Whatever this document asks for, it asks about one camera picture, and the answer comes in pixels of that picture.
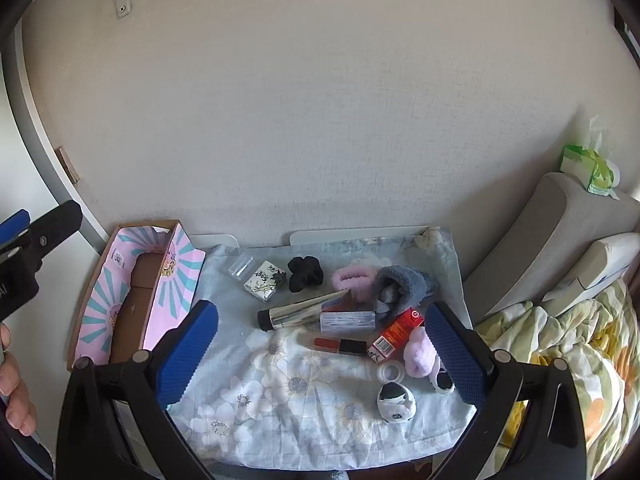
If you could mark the grey fluffy sock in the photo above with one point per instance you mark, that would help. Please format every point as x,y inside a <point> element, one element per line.
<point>405,287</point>

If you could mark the small wooden wall block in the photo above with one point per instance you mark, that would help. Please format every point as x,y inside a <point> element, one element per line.
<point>68,165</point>

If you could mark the person's left hand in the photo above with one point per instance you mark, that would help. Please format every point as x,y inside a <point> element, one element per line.
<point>17,400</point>

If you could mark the purple fluffy scrunchie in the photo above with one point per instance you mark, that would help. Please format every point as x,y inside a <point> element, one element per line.
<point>419,357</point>

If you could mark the black and white sock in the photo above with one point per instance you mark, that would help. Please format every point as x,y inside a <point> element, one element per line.
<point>396,404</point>

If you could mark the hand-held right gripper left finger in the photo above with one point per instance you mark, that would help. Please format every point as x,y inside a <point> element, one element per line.
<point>192,345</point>

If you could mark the small clear plastic case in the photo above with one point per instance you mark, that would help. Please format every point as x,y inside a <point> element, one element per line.
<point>242,266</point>

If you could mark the red lip gloss tube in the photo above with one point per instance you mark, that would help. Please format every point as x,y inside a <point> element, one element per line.
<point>340,346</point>

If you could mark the cardboard box with pink print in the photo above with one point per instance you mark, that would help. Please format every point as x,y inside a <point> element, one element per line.
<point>125,320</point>

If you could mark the white curved frame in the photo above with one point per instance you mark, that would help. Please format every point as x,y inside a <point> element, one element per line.
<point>45,150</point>

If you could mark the green floral blanket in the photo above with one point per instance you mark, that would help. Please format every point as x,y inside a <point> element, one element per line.
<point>575,350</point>

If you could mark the white pillow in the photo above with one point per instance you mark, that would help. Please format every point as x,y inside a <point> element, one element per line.
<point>600,260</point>

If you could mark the light blue floral cloth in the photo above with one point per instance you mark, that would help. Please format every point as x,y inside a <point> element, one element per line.
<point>280,410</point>

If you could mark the blue and red flat box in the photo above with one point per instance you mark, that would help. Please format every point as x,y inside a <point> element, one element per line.
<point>347,322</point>

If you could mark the red milk carton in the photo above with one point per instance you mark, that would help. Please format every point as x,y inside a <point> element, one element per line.
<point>395,336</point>

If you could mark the white tissue packet black print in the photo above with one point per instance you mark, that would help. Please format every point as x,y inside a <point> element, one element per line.
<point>264,281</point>

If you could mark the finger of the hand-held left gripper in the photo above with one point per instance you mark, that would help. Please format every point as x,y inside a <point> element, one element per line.
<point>55,232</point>
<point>15,225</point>

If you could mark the silver cosmetic tube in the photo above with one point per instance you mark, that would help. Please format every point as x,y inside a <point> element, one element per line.
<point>295,314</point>

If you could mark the green tissue pack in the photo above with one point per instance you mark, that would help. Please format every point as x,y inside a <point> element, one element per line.
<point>595,172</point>

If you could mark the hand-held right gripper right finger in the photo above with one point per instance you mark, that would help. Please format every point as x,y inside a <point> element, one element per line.
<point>452,355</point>

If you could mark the clear tape roll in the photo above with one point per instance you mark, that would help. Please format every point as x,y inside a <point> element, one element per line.
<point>391,374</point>

